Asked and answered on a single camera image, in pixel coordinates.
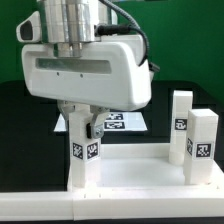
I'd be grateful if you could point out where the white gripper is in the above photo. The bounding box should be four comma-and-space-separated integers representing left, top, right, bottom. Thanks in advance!
22, 35, 152, 139

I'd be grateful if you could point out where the white L-shaped fence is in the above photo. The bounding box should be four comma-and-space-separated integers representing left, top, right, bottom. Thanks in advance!
0, 163, 224, 221

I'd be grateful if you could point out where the white marker sheet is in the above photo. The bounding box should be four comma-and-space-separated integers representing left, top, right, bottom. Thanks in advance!
53, 112, 148, 132

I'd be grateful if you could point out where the white desk top tray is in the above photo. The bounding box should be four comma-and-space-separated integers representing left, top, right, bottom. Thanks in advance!
66, 143, 224, 192

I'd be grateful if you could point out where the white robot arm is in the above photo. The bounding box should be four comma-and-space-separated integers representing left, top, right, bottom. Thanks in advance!
16, 0, 153, 138

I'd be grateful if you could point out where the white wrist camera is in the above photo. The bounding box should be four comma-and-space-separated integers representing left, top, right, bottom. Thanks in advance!
16, 11, 42, 43

